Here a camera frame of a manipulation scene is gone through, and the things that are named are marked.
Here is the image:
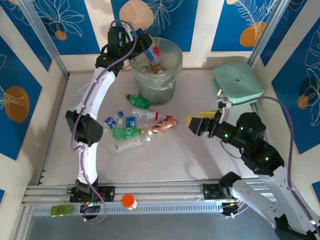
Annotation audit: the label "pale green bin liner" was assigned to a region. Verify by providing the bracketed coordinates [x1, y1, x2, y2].
[128, 36, 185, 90]

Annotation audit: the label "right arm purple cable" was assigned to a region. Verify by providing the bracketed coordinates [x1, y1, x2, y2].
[221, 96, 320, 235]

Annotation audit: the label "copper brown label bottle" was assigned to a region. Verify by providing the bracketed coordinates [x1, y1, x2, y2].
[147, 115, 179, 135]

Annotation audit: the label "mint green zip case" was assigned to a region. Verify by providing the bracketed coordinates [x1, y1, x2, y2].
[212, 61, 265, 108]

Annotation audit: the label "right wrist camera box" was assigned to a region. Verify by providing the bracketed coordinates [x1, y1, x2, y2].
[215, 96, 234, 124]

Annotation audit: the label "clear bottle red blue label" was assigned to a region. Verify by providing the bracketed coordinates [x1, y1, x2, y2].
[143, 44, 164, 67]

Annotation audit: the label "translucent green trash bin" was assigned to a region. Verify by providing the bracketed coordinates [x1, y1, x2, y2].
[128, 36, 184, 106]

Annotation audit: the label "yellow green plastic block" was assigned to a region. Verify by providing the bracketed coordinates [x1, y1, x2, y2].
[50, 204, 75, 217]

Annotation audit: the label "blue label bottle white cap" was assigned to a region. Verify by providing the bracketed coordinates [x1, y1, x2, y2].
[118, 115, 151, 128]

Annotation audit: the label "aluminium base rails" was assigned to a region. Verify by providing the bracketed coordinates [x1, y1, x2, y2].
[21, 174, 295, 207]

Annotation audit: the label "grey slotted cable duct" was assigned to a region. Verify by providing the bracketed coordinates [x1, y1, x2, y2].
[30, 202, 225, 218]

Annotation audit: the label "clear bottle red cap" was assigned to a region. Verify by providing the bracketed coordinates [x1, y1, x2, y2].
[131, 107, 172, 122]

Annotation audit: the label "green bottle yellow cap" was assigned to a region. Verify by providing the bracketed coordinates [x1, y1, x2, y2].
[111, 126, 146, 140]
[125, 93, 152, 110]

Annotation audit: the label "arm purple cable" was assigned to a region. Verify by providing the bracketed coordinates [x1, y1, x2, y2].
[221, 96, 320, 235]
[71, 19, 139, 224]

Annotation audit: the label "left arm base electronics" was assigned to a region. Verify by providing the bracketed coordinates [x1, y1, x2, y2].
[79, 199, 102, 214]

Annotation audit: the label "grey metal platform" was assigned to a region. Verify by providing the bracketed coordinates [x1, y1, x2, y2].
[14, 199, 310, 240]

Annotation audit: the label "orange cap jar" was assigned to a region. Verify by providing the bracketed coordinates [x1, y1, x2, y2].
[121, 193, 138, 212]

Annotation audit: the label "clear bottle barcode label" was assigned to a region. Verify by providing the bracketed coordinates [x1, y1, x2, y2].
[108, 135, 153, 155]

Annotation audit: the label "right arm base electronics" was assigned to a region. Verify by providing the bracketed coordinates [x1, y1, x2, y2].
[221, 197, 251, 216]

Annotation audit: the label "aluminium frame post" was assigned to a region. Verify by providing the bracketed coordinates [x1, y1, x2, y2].
[17, 0, 71, 79]
[245, 0, 292, 74]

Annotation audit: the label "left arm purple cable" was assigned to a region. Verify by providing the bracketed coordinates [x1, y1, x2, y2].
[71, 19, 139, 224]

